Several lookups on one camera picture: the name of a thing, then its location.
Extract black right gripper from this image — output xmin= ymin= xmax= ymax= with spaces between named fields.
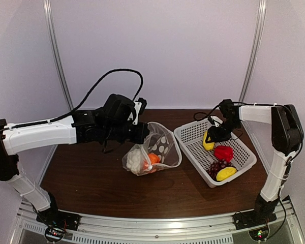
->
xmin=207 ymin=118 xmax=241 ymax=143

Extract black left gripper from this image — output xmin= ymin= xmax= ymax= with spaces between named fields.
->
xmin=104 ymin=121 xmax=149 ymax=144

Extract yellow toy lemon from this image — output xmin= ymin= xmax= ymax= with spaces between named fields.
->
xmin=203 ymin=131 xmax=215 ymax=151

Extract red toy bell pepper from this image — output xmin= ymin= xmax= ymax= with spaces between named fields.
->
xmin=214 ymin=145 xmax=233 ymax=162

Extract dark red toy grapes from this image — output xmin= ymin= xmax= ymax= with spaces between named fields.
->
xmin=207 ymin=160 xmax=233 ymax=180

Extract white toy cauliflower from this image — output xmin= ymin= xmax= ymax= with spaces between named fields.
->
xmin=126 ymin=149 xmax=144 ymax=175

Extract clear polka dot zip bag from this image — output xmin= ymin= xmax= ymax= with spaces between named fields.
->
xmin=122 ymin=122 xmax=182 ymax=176

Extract orange toy pumpkin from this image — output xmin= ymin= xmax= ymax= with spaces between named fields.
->
xmin=142 ymin=153 xmax=160 ymax=173

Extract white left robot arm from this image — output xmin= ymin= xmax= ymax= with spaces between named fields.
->
xmin=0 ymin=94 xmax=149 ymax=226

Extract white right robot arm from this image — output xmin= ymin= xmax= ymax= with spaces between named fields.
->
xmin=203 ymin=99 xmax=304 ymax=225

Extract white perforated plastic basket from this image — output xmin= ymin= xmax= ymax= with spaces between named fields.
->
xmin=173 ymin=118 xmax=257 ymax=189

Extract yellow toy mango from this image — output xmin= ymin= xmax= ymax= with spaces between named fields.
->
xmin=216 ymin=166 xmax=237 ymax=181

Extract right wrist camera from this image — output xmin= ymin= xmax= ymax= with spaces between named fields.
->
xmin=207 ymin=116 xmax=223 ymax=127

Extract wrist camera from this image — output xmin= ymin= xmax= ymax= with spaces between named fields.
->
xmin=207 ymin=116 xmax=223 ymax=127
xmin=128 ymin=98 xmax=147 ymax=125

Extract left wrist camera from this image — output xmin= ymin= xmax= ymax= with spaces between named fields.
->
xmin=128 ymin=98 xmax=147 ymax=125

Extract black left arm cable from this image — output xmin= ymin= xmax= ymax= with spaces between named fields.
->
xmin=0 ymin=69 xmax=144 ymax=143

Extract front aluminium rail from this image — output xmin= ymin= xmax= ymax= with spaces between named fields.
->
xmin=9 ymin=195 xmax=305 ymax=244

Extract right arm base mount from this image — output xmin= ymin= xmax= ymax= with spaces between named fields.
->
xmin=232 ymin=210 xmax=277 ymax=242

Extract right aluminium frame post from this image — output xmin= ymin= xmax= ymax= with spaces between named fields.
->
xmin=239 ymin=0 xmax=267 ymax=102

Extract aluminium frame post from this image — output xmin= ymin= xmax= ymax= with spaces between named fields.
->
xmin=239 ymin=0 xmax=267 ymax=102
xmin=43 ymin=0 xmax=74 ymax=111

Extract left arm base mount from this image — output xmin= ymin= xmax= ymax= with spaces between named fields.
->
xmin=36 ymin=210 xmax=81 ymax=242

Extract left aluminium frame post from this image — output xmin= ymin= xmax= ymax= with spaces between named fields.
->
xmin=43 ymin=0 xmax=74 ymax=111

